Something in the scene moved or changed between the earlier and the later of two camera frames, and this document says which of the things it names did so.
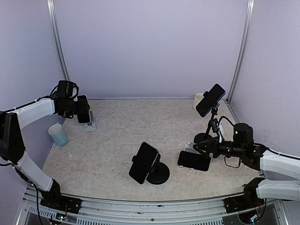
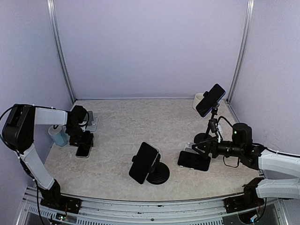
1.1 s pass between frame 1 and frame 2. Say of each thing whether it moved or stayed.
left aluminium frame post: stayed
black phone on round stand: stayed
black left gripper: moved
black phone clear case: moved
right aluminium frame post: stayed
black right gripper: stayed
